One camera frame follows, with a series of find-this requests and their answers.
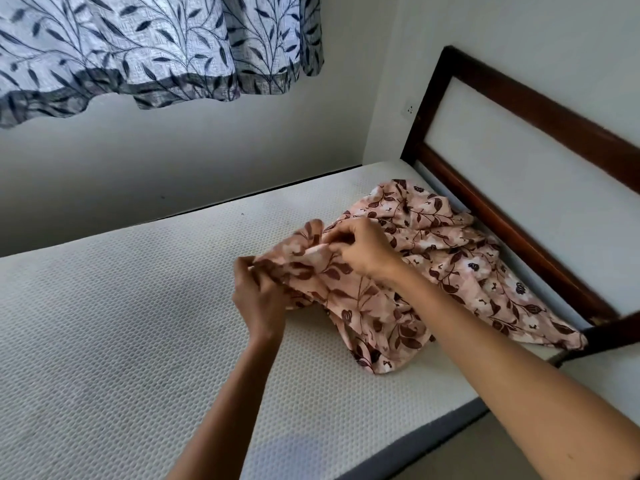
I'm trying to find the wide blue leaf print curtain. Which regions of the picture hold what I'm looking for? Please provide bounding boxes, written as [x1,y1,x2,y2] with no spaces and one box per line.
[0,0,326,129]

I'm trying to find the person's right hand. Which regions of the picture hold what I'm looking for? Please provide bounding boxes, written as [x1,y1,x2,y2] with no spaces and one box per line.
[322,217,406,283]

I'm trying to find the person's right forearm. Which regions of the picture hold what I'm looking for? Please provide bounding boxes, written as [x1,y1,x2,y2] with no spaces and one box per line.
[382,264,640,480]

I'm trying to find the person's left forearm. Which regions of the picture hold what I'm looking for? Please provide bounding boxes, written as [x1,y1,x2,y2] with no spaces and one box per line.
[165,334,283,480]

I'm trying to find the dark wooden bed frame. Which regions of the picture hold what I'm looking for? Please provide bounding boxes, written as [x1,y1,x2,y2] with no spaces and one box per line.
[399,44,640,368]

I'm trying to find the person's left hand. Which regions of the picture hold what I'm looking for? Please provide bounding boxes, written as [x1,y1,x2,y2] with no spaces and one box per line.
[231,254,291,345]

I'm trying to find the pink floral bed sheet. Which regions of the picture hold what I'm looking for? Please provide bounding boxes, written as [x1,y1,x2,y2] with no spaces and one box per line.
[249,178,590,375]

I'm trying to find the white textured mattress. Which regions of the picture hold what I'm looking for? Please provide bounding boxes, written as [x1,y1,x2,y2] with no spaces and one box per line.
[0,158,596,480]

